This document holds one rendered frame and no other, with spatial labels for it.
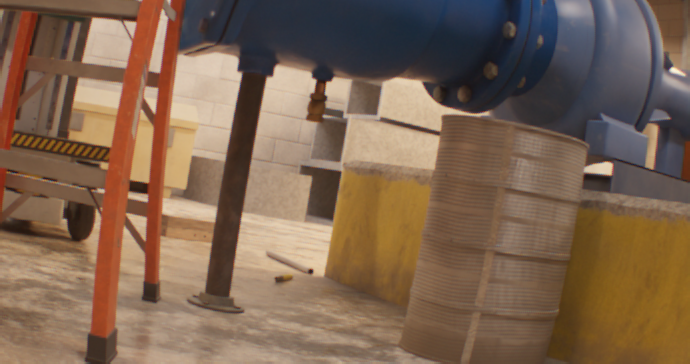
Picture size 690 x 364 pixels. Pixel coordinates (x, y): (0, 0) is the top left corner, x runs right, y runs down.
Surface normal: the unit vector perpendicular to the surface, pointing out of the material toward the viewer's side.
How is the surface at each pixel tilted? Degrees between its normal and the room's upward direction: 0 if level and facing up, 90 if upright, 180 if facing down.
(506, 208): 90
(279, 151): 90
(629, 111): 119
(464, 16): 107
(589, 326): 90
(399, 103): 90
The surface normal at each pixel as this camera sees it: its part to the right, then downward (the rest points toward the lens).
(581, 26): -0.20, -0.15
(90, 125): 0.43, 0.07
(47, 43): 0.62, 0.11
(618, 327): -0.89, -0.16
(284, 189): 0.23, 0.04
